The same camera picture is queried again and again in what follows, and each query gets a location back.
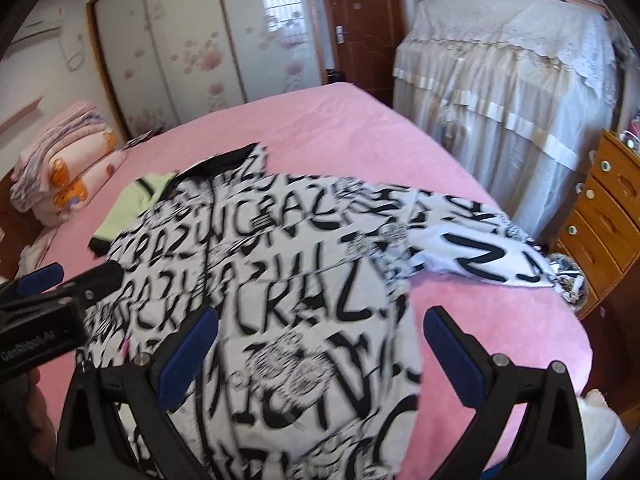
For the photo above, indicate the folded pink bear quilt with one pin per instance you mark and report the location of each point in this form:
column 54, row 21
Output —
column 65, row 166

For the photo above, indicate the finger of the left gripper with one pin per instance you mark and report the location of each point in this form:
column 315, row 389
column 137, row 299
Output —
column 93, row 285
column 33, row 283

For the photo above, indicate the brown wooden door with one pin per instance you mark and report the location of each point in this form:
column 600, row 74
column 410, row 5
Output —
column 365, row 35

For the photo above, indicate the white air conditioner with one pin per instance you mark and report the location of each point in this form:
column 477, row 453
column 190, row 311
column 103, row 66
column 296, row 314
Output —
column 41, row 23

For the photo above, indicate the white plush item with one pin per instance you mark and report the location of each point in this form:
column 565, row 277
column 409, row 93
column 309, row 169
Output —
column 604, row 433

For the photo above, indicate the left hand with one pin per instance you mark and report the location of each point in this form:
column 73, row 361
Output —
column 28, row 437

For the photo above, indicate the floral sliding wardrobe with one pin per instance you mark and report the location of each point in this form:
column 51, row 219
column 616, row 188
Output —
column 166, row 62

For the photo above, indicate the wooden drawer chest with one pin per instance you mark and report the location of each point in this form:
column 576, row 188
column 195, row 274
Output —
column 601, row 233

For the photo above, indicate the black white graffiti shirt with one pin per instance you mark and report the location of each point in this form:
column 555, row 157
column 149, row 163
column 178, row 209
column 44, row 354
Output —
column 316, row 368

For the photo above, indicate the pink wall strip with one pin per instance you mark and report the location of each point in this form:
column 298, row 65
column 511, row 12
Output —
column 16, row 116

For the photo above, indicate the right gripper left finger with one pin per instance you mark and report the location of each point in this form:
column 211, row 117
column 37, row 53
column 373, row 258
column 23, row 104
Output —
column 92, row 443

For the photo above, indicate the wooden headboard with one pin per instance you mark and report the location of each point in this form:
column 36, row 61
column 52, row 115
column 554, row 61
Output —
column 17, row 231

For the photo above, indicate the pink bed sheet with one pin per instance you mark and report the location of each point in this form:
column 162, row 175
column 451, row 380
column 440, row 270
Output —
column 340, row 131

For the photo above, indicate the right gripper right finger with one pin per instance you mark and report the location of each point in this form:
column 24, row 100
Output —
column 526, row 422

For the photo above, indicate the lace covered furniture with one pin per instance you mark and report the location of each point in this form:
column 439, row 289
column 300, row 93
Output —
column 516, row 91

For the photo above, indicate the patterned bowl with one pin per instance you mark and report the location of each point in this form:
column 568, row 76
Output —
column 570, row 282

